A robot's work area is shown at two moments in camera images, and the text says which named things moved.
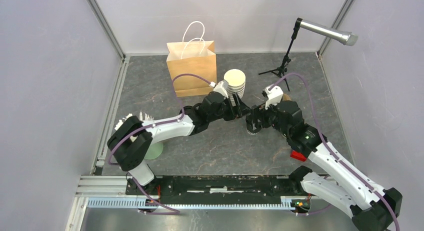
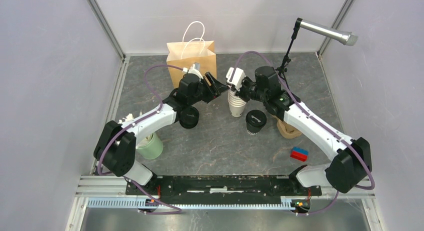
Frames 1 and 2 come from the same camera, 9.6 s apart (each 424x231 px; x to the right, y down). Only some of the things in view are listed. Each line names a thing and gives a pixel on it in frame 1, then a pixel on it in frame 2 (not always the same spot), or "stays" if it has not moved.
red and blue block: (297, 156) stays
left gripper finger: (241, 109) → (216, 87)
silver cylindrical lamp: (348, 38) stays
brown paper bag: (197, 58) stays
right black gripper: (258, 111) → (246, 80)
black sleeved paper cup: (253, 129) stays
